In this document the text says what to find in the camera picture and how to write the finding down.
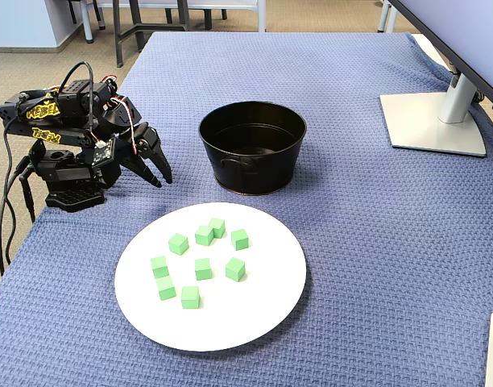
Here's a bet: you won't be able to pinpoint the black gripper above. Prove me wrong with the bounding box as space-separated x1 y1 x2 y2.
104 117 174 189

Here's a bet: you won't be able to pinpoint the green cube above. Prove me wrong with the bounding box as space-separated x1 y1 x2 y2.
154 275 178 302
208 217 226 239
194 257 213 281
180 285 201 310
168 232 190 256
194 225 214 247
150 256 170 278
225 257 247 282
230 228 250 252

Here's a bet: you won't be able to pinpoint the white round plate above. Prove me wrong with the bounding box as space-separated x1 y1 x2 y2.
114 202 308 352

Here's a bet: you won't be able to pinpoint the black metal bucket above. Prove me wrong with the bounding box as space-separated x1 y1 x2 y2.
197 100 308 197

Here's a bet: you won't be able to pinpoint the blue woven table cloth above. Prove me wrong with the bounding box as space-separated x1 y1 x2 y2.
0 31 493 387

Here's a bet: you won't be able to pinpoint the grey metal table legs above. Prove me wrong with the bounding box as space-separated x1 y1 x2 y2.
376 0 400 34

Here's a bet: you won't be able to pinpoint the computer monitor with silver stand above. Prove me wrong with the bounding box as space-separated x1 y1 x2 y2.
378 0 493 158

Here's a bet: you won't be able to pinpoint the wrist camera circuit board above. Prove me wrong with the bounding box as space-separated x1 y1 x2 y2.
91 138 117 168

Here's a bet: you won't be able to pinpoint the thin black camera cable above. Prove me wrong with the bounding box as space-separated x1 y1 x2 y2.
2 60 99 190

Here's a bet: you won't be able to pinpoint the black chair frame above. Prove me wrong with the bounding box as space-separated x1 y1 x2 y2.
67 0 107 31

